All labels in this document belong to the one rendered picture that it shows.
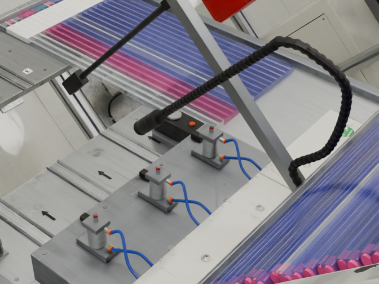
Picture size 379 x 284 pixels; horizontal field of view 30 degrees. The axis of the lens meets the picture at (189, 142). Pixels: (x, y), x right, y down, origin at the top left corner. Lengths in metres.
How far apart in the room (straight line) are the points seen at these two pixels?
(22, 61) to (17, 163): 0.85
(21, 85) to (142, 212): 0.43
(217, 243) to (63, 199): 0.27
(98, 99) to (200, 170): 1.36
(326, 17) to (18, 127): 0.98
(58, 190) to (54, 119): 1.20
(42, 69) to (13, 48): 0.09
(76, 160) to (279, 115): 0.34
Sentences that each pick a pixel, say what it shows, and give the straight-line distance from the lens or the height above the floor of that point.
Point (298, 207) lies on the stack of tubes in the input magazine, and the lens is 0.71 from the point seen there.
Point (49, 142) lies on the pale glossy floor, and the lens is 2.19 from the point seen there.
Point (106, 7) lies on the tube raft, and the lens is 1.45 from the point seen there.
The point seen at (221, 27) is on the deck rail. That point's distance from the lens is 1.38.
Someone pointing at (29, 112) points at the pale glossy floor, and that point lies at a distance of 2.20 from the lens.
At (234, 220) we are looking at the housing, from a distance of 0.87.
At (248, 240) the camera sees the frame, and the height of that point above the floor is 1.39.
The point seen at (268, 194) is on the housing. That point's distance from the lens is 0.91.
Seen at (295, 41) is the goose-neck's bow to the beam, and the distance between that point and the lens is 0.62.
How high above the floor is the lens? 1.93
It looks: 52 degrees down
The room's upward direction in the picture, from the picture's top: 62 degrees clockwise
